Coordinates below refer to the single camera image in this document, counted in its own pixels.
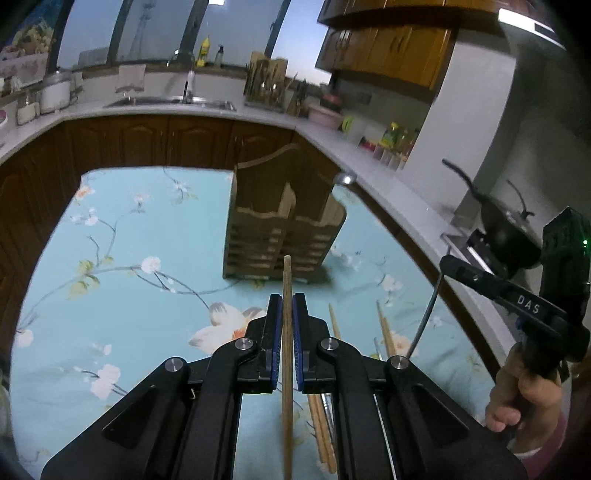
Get right human hand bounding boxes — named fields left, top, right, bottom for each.
left=485, top=343, right=562, bottom=438

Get wooden chopstick centre carved end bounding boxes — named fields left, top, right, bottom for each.
left=329, top=303, right=341, bottom=339

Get steel chopstick left pair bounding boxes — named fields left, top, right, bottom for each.
left=321, top=393, right=335, bottom=445

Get wooden chopstick right pair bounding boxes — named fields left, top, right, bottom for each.
left=376, top=301, right=397, bottom=357

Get black frying pan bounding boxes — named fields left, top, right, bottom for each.
left=442, top=159, right=542, bottom=279

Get gas stove top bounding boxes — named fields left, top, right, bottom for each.
left=441, top=229, right=507, bottom=278

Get wooden utensil holder caddy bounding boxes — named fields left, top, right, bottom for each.
left=222, top=143, right=346, bottom=281

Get light blue floral tablecloth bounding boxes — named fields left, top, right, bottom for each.
left=10, top=168, right=493, bottom=477

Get pink seasoning box set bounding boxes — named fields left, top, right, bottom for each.
left=358, top=137, right=408, bottom=171

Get green yellow oil bottle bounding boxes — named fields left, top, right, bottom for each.
left=380, top=122, right=407, bottom=151

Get pink basin stack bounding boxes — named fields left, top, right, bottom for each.
left=308, top=101, right=342, bottom=130

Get knife block with knives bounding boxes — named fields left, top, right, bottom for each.
left=287, top=80, right=308, bottom=117

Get dish drying rack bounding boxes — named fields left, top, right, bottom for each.
left=243, top=51, right=288, bottom=113

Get chrome sink faucet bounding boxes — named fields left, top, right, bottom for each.
left=166, top=49, right=198, bottom=105

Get clear spray bottle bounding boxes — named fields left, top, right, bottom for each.
left=213, top=45, right=224, bottom=68

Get yellow dish soap bottle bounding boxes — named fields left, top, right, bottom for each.
left=195, top=36, right=211, bottom=68

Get wooden upper cabinets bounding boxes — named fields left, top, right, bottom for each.
left=315, top=1, right=508, bottom=91

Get white pot with lid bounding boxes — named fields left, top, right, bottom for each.
left=39, top=69, right=72, bottom=115

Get tropical fruit wall poster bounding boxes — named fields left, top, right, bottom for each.
left=1, top=1, right=62, bottom=88

